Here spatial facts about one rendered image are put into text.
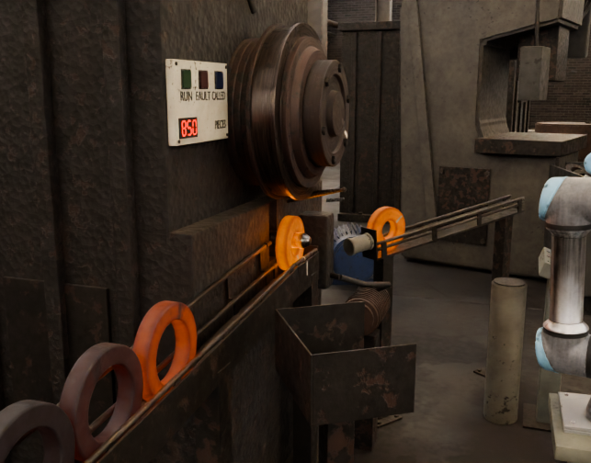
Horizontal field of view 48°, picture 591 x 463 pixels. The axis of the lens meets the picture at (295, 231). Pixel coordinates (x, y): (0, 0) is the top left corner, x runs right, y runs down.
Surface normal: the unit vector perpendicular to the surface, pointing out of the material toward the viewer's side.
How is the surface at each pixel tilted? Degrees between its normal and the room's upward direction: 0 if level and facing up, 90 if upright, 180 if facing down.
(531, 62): 90
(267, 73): 64
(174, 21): 90
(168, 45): 90
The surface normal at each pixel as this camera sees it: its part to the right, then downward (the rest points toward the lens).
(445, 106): -0.55, 0.18
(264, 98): -0.33, 0.02
